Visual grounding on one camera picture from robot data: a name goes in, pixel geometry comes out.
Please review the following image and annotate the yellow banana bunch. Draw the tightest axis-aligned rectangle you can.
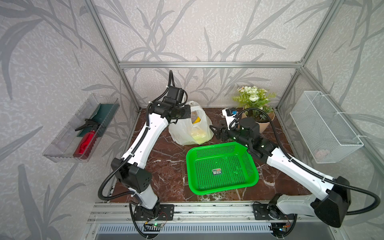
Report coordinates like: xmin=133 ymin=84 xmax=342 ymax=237
xmin=191 ymin=117 xmax=210 ymax=145

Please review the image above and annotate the white printed plastic bag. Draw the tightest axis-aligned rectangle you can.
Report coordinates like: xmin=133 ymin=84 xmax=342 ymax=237
xmin=168 ymin=101 xmax=214 ymax=146

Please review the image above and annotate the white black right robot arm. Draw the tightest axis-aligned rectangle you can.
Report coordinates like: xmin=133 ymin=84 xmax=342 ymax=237
xmin=210 ymin=119 xmax=351 ymax=228

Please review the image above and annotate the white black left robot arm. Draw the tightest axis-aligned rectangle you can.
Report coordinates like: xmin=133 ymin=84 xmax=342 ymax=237
xmin=109 ymin=101 xmax=191 ymax=210

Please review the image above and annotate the green plastic perforated basket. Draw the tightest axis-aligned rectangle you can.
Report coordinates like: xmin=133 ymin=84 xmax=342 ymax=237
xmin=186 ymin=142 xmax=259 ymax=196

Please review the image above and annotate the basket barcode label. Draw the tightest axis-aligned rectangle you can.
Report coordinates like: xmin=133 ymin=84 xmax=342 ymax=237
xmin=212 ymin=169 xmax=222 ymax=176

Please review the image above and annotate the beige plastic flower pot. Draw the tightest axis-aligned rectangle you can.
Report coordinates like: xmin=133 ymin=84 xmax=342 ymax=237
xmin=242 ymin=108 xmax=275 ymax=134

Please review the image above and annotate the artificial white flower plant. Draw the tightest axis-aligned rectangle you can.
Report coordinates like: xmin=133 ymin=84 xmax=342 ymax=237
xmin=233 ymin=86 xmax=276 ymax=114

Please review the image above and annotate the dark green cloth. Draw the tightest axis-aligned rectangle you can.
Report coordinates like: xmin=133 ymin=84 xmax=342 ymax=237
xmin=77 ymin=104 xmax=120 ymax=138

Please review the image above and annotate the red black spray bottle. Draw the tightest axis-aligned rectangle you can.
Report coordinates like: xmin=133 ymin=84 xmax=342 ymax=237
xmin=73 ymin=119 xmax=100 ymax=160

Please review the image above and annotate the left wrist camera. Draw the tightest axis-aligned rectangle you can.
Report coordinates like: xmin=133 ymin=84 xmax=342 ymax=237
xmin=164 ymin=86 xmax=184 ymax=106

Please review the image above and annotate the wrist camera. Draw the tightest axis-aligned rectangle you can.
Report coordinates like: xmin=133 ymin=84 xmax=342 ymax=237
xmin=222 ymin=108 xmax=239 ymax=130
xmin=164 ymin=86 xmax=184 ymax=106

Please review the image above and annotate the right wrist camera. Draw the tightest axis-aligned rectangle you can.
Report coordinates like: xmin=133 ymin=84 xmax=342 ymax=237
xmin=222 ymin=108 xmax=239 ymax=130

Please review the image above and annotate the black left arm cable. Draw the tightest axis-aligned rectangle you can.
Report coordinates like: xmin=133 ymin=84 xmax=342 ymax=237
xmin=97 ymin=69 xmax=175 ymax=238

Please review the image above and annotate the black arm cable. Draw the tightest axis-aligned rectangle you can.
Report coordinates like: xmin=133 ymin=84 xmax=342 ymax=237
xmin=229 ymin=107 xmax=381 ymax=238
xmin=97 ymin=69 xmax=175 ymax=238

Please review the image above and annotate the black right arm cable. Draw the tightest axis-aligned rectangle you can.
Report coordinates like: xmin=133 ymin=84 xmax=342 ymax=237
xmin=229 ymin=107 xmax=381 ymax=238

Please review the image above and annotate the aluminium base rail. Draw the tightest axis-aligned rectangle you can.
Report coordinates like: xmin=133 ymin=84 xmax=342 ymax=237
xmin=81 ymin=201 xmax=349 ymax=240

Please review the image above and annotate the white wire mesh basket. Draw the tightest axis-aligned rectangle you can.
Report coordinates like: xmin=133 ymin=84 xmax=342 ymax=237
xmin=290 ymin=91 xmax=364 ymax=164

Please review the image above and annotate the clear plastic wall tray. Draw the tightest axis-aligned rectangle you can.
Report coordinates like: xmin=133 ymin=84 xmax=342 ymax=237
xmin=43 ymin=94 xmax=120 ymax=163

